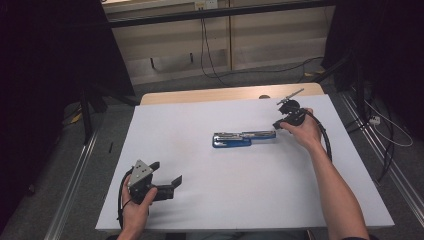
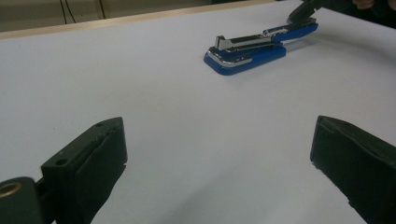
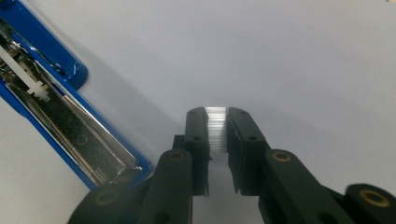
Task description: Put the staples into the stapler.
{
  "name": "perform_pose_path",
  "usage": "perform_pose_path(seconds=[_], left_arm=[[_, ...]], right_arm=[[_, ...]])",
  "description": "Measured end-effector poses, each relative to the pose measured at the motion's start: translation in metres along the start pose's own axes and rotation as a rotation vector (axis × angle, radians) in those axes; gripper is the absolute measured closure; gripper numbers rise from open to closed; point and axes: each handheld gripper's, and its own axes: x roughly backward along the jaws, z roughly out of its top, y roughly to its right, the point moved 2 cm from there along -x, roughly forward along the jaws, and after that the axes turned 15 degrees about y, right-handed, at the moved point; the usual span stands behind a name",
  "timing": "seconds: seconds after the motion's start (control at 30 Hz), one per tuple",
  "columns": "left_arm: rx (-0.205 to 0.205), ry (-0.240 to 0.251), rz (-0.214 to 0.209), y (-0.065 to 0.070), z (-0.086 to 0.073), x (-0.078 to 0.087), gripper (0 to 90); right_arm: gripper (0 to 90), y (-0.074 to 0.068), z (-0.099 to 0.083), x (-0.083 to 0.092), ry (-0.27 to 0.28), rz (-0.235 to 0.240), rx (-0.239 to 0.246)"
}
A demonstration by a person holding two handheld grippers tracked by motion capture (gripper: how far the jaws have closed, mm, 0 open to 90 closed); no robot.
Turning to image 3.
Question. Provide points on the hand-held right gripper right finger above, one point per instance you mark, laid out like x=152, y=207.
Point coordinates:
x=280, y=186

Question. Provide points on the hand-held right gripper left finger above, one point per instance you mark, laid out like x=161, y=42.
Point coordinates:
x=174, y=180

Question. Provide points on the silver staple strip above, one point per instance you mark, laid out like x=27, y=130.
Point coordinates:
x=217, y=130

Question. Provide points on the blue stapler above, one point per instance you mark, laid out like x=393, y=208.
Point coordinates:
x=62, y=124

